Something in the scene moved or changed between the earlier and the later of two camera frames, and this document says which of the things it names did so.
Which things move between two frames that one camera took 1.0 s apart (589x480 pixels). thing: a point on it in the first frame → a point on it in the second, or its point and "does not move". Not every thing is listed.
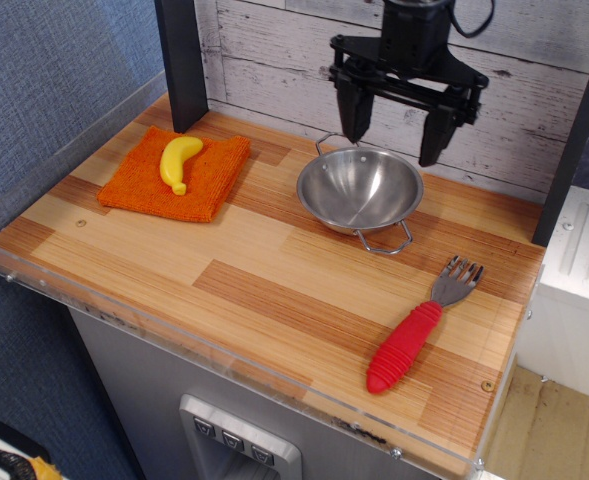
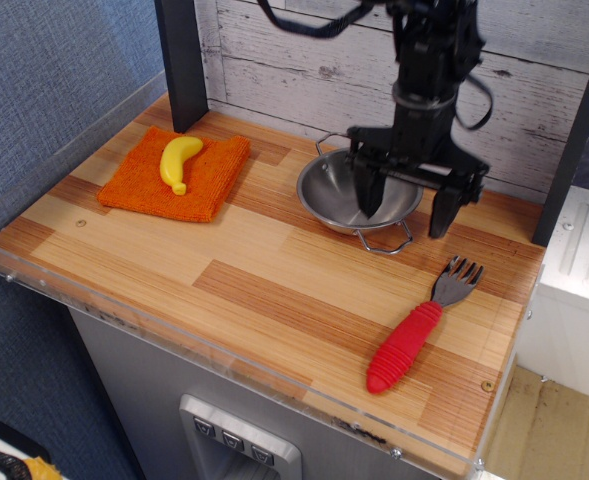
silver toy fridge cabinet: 186,415 does not move
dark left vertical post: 181,59 does not move
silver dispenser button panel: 226,446 does not move
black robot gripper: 412,60 → 419,145
